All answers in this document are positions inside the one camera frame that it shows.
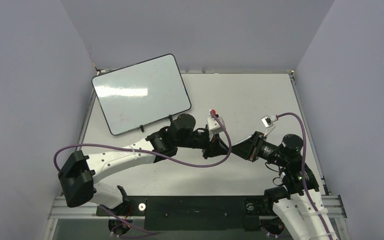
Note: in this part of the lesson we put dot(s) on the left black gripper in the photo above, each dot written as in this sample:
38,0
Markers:
215,147

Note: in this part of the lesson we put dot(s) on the aluminium front rail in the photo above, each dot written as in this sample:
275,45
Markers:
60,210

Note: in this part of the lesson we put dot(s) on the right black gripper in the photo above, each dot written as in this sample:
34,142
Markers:
254,146

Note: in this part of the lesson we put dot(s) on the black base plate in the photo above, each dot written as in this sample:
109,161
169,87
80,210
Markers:
198,213

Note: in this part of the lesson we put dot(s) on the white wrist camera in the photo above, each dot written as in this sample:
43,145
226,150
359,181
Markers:
213,123
268,122

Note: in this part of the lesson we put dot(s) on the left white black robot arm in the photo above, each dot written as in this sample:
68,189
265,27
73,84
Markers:
81,175

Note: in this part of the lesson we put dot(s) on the black framed whiteboard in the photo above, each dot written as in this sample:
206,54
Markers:
141,94

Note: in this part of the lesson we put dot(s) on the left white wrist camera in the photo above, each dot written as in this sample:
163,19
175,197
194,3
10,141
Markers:
213,123

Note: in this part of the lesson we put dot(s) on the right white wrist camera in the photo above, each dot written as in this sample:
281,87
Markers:
268,122

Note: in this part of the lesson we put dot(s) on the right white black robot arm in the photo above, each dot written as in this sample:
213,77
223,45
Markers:
297,201

